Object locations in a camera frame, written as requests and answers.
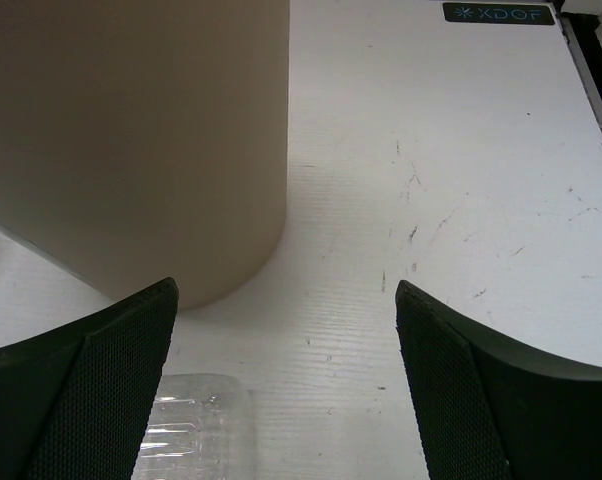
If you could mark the aluminium table edge rail right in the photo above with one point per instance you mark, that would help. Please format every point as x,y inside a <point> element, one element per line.
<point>581,33</point>

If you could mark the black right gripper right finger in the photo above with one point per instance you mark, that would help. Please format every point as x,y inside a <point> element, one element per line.
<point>488,406</point>

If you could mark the dark XDOF logo sticker right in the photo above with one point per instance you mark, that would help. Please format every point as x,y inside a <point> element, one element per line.
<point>486,13</point>

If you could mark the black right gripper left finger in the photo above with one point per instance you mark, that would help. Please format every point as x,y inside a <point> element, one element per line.
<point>75,401</point>

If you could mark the beige round waste bin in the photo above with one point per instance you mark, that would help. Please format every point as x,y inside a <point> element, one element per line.
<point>141,140</point>

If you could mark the clear bottle with white label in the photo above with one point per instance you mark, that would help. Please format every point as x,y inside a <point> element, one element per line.
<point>201,427</point>

